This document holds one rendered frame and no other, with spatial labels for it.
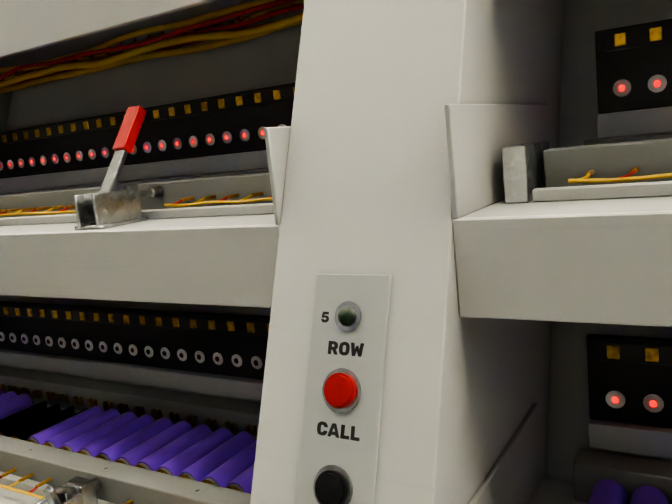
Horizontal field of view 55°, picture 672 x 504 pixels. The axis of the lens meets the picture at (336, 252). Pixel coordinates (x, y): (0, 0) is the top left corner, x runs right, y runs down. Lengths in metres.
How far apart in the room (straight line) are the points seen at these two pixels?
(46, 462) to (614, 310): 0.39
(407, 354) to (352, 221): 0.07
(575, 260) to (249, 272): 0.17
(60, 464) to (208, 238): 0.21
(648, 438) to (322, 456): 0.20
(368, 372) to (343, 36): 0.17
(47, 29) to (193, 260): 0.26
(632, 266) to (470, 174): 0.08
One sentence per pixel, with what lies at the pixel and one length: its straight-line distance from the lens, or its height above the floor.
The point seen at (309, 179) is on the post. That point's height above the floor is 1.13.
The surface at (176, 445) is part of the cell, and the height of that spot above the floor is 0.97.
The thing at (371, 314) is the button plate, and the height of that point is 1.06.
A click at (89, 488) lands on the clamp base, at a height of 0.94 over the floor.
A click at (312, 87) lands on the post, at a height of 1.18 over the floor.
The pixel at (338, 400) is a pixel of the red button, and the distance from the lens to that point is 0.30.
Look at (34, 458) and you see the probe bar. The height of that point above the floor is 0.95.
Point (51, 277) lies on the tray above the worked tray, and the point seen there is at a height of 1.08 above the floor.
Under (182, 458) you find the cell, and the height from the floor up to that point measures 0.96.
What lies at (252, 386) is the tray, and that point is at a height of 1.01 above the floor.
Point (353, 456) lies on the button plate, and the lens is 0.30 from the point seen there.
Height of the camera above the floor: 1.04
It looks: 9 degrees up
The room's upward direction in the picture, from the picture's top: 5 degrees clockwise
